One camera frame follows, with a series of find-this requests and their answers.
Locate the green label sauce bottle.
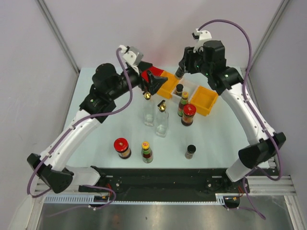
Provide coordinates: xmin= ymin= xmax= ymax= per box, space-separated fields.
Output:
xmin=141 ymin=141 xmax=153 ymax=163
xmin=177 ymin=92 xmax=189 ymax=117

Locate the rear red lid jar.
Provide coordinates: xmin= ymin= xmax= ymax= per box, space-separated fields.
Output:
xmin=181 ymin=103 xmax=197 ymax=126

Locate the red plastic bin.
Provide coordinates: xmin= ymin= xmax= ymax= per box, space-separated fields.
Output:
xmin=141 ymin=66 xmax=164 ymax=83

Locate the white plastic bin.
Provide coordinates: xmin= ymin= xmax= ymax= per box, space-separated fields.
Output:
xmin=171 ymin=79 xmax=199 ymax=103

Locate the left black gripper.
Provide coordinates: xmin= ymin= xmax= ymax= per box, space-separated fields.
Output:
xmin=108 ymin=61 xmax=167 ymax=101

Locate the rear glass oil bottle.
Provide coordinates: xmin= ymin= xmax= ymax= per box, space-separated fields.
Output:
xmin=142 ymin=92 xmax=154 ymax=127

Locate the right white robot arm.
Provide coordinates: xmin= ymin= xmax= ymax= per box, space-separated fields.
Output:
xmin=175 ymin=40 xmax=286 ymax=192

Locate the front red lid jar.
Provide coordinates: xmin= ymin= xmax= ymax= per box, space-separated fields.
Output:
xmin=113 ymin=138 xmax=131 ymax=159

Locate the left yellow plastic bin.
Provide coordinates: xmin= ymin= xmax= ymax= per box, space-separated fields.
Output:
xmin=157 ymin=71 xmax=179 ymax=99

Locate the red lid jar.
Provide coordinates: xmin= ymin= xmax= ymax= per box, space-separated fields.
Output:
xmin=181 ymin=103 xmax=197 ymax=126
xmin=113 ymin=138 xmax=131 ymax=159

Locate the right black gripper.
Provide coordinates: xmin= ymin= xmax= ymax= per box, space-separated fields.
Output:
xmin=179 ymin=45 xmax=212 ymax=77

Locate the glass oil bottle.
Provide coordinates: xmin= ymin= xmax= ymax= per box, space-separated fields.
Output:
xmin=142 ymin=92 xmax=154 ymax=127
xmin=155 ymin=100 xmax=169 ymax=138

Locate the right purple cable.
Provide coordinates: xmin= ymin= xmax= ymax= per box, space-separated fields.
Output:
xmin=199 ymin=19 xmax=283 ymax=220

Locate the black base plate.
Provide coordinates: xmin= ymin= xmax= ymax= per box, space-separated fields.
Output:
xmin=78 ymin=167 xmax=249 ymax=203

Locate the rear green label sauce bottle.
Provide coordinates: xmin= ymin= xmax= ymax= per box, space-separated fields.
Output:
xmin=177 ymin=92 xmax=189 ymax=117

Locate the right yellow plastic bin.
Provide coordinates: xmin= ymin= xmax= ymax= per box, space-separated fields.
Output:
xmin=190 ymin=86 xmax=218 ymax=116

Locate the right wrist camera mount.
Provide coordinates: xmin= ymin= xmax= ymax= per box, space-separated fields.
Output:
xmin=192 ymin=29 xmax=212 ymax=53

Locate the front glass oil bottle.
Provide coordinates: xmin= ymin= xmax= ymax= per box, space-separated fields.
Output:
xmin=155 ymin=100 xmax=169 ymax=138

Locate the black lid spice jar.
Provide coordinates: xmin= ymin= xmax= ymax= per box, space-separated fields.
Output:
xmin=174 ymin=67 xmax=185 ymax=80
xmin=175 ymin=84 xmax=183 ymax=96
xmin=185 ymin=145 xmax=196 ymax=160

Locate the yellow plastic bin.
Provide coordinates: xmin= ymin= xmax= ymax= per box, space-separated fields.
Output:
xmin=190 ymin=86 xmax=218 ymax=116
xmin=157 ymin=71 xmax=179 ymax=99

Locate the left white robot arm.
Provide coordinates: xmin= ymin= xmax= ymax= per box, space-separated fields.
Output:
xmin=27 ymin=61 xmax=167 ymax=194

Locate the front green label sauce bottle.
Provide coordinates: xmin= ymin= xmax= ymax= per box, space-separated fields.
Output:
xmin=141 ymin=141 xmax=153 ymax=163

